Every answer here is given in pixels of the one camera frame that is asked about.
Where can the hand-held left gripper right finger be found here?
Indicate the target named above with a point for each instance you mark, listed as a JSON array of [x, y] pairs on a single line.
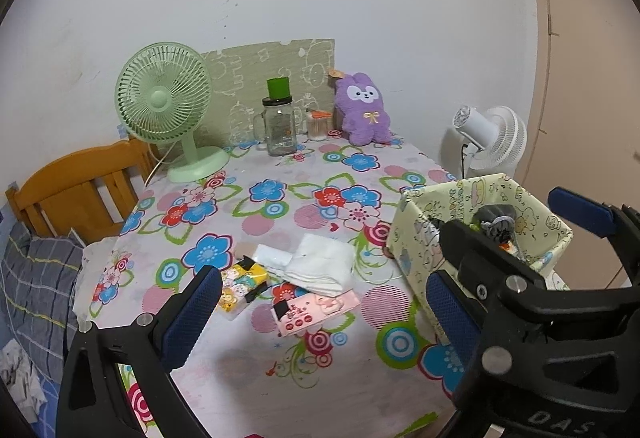
[[450, 313]]

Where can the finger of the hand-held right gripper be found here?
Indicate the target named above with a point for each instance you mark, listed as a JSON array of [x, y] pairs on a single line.
[[475, 263], [580, 213]]

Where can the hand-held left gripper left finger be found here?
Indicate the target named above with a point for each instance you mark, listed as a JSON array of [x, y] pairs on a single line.
[[190, 313]]

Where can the yellow cartoon tissue packet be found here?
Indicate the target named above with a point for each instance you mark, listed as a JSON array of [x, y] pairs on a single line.
[[240, 283]]

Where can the yellow printed box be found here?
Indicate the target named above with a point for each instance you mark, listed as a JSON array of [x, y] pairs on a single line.
[[415, 228]]

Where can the beige small packet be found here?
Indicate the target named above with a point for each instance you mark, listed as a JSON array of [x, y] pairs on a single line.
[[245, 252]]

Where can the white packet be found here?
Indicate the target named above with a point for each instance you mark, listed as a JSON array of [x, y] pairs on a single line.
[[272, 258]]

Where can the pink pouch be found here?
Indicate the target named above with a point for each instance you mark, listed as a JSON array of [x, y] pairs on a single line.
[[320, 310]]

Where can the white towel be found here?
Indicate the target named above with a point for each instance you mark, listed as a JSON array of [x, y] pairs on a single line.
[[320, 263]]

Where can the white standing fan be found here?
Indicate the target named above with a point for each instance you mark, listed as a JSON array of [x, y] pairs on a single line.
[[500, 142]]

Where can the beige bed cloth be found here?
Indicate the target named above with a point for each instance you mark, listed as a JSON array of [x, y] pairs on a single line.
[[95, 258]]

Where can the beige door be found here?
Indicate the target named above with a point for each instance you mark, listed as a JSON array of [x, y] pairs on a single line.
[[590, 92]]

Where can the grey plaid pillow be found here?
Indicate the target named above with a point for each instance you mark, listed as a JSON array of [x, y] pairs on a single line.
[[35, 278]]

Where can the blue bed sheet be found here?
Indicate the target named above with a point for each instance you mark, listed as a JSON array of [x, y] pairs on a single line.
[[47, 410]]

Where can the purple plush rabbit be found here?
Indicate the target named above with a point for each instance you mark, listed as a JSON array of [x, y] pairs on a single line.
[[365, 117]]

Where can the crumpled grey white cloth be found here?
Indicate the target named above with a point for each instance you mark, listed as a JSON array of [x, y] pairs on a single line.
[[20, 378]]

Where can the wooden bed headboard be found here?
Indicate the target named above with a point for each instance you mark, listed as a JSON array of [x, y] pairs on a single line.
[[65, 178]]

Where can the glass jar mug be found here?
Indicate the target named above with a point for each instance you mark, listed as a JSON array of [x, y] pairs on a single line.
[[280, 132]]

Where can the cotton swab jar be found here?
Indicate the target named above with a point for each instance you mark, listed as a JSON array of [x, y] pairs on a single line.
[[318, 127]]

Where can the green desk fan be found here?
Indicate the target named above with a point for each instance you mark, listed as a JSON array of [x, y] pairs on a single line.
[[160, 97]]

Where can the green plastic cup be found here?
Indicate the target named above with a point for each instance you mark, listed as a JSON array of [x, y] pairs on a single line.
[[278, 87]]

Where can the green printed board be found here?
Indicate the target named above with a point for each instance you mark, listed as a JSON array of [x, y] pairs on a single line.
[[250, 67]]

